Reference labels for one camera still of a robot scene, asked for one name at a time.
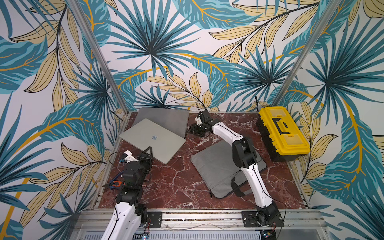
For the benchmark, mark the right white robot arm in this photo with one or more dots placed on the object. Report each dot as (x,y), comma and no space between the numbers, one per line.
(233,158)

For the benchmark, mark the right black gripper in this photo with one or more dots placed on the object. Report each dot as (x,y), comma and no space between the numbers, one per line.
(197,126)

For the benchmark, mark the yellow black toolbox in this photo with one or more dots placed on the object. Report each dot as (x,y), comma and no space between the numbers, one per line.
(281,135)

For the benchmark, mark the front aluminium rail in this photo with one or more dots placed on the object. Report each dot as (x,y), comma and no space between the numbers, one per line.
(188,219)

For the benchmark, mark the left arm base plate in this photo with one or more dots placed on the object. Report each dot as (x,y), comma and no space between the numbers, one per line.
(152,220)

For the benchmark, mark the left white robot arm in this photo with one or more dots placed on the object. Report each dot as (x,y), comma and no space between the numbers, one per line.
(129,214)

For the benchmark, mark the silver laptop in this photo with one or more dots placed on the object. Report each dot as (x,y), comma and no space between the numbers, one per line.
(146,133)

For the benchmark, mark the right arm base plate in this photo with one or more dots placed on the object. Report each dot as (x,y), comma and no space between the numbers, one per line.
(255,219)

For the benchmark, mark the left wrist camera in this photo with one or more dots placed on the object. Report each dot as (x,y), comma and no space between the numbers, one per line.
(128,157)

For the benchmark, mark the right aluminium frame post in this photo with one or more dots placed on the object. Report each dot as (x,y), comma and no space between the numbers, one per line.
(313,37)

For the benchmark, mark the left aluminium frame post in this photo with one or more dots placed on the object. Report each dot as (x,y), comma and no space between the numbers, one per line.
(80,16)

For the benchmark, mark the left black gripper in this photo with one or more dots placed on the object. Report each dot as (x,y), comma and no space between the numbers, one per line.
(148,158)

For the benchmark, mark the aluminium frame post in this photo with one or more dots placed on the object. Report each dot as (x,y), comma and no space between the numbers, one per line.
(80,16)
(313,37)

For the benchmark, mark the grey laptop bag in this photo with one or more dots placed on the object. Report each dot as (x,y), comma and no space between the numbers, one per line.
(220,174)
(175,121)

